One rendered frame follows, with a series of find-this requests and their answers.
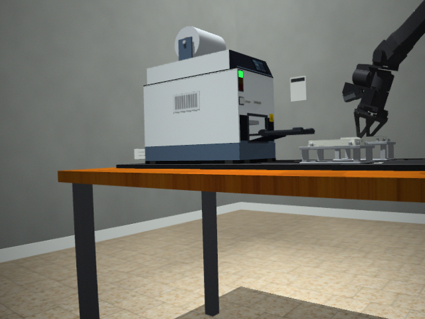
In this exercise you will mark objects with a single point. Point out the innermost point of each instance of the white cylinder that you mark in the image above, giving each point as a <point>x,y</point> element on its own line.
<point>203,42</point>

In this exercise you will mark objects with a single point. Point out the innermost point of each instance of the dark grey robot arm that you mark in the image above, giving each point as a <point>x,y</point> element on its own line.
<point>390,53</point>

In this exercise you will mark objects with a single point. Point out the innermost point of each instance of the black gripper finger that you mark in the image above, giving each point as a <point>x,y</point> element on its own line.
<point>366,116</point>
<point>382,123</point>

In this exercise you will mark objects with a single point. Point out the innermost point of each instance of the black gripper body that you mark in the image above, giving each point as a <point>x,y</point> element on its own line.
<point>377,106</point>

